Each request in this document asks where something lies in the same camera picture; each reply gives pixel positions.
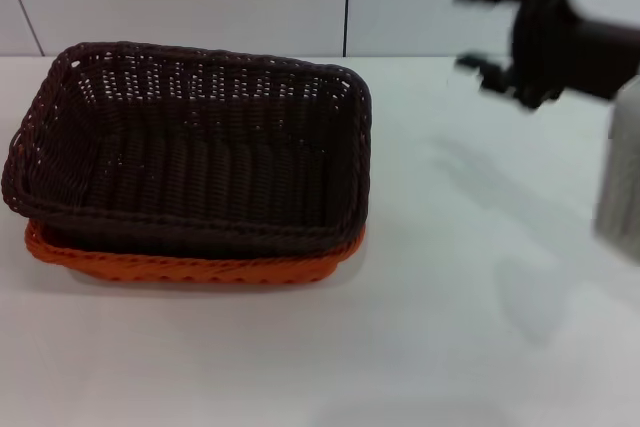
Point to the dark brown woven basket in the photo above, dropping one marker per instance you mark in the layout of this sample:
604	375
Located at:
200	172

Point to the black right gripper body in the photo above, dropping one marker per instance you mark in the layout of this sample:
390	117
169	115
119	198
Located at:
550	47

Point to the orange woven plastic basket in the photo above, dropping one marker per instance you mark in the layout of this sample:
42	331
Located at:
200	267

